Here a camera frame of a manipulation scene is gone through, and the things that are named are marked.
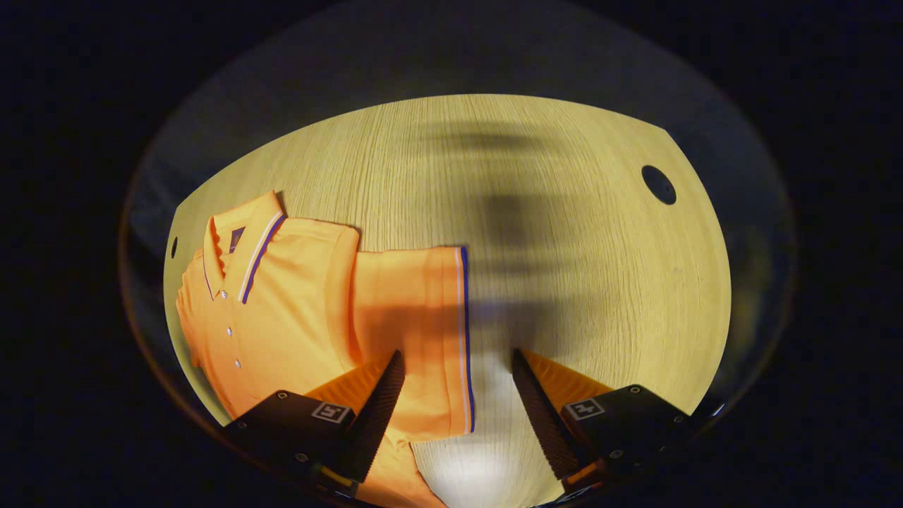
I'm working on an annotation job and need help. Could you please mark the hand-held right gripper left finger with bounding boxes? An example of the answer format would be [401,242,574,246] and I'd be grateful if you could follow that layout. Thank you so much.
[224,349,406,498]

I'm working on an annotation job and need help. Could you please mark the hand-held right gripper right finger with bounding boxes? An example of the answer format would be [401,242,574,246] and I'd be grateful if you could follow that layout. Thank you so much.
[511,347,699,495]

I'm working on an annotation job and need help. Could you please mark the orange polo T-shirt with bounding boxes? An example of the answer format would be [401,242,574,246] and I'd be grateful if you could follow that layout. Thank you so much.
[175,190,475,508]

